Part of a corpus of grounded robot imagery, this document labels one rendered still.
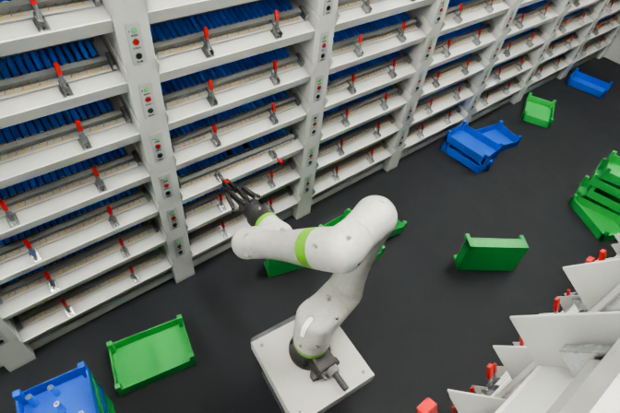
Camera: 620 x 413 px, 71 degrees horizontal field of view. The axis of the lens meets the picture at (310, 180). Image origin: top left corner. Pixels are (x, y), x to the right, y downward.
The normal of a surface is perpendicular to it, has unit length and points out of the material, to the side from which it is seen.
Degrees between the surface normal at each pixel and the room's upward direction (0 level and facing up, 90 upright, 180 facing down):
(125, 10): 90
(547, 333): 90
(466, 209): 0
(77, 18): 22
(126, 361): 0
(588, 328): 90
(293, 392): 3
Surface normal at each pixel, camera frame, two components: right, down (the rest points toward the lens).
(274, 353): 0.09, -0.73
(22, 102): 0.31, -0.42
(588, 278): -0.79, 0.39
